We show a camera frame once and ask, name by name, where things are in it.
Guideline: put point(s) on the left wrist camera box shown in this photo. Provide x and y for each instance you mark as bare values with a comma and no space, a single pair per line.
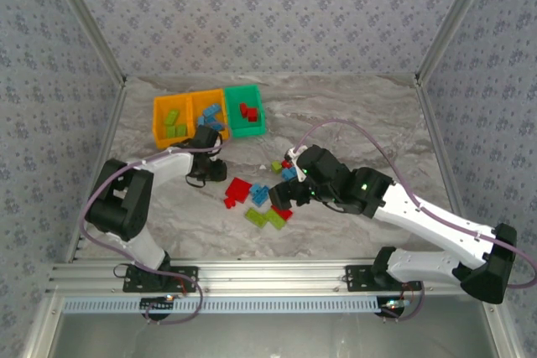
215,153

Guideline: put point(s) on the orange plastic bin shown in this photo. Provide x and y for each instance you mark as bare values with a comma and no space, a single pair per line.
168,143
200,101

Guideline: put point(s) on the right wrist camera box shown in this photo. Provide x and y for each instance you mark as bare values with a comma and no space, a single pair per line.
293,152

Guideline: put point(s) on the red round lego piece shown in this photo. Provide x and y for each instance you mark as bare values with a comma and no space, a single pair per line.
243,109

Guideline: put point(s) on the black controller board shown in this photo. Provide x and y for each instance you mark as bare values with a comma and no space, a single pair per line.
392,309
155,303

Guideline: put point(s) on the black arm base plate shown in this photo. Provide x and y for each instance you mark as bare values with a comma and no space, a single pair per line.
138,284
356,280

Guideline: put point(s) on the green plastic bin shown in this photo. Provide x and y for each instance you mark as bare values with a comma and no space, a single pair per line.
247,131

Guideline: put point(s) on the aluminium frame leg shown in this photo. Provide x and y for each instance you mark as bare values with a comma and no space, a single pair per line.
42,328
501,328

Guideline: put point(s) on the aluminium side rail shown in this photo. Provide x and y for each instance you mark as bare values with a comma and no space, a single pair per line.
110,127
434,127

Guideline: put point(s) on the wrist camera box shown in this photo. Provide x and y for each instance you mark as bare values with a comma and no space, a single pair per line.
215,153
293,152

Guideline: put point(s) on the aluminium frame post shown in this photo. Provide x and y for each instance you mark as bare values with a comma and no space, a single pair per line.
89,22
452,22

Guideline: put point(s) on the large red lego plate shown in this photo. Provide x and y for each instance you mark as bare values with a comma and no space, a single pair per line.
239,188

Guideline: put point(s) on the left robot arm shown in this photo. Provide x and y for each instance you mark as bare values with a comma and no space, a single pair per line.
126,203

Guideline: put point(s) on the front aluminium frame rail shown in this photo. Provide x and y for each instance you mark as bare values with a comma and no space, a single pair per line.
272,276

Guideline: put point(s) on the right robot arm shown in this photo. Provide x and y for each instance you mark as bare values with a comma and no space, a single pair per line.
440,224

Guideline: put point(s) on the small lime green lego brick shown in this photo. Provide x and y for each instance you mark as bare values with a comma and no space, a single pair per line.
275,166

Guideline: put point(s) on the small red lego brick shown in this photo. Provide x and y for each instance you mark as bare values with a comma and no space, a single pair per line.
285,164
251,114
230,202

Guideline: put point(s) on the blue lego brick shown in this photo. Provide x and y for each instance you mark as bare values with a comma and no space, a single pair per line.
212,110
288,174
201,120
217,126
260,195

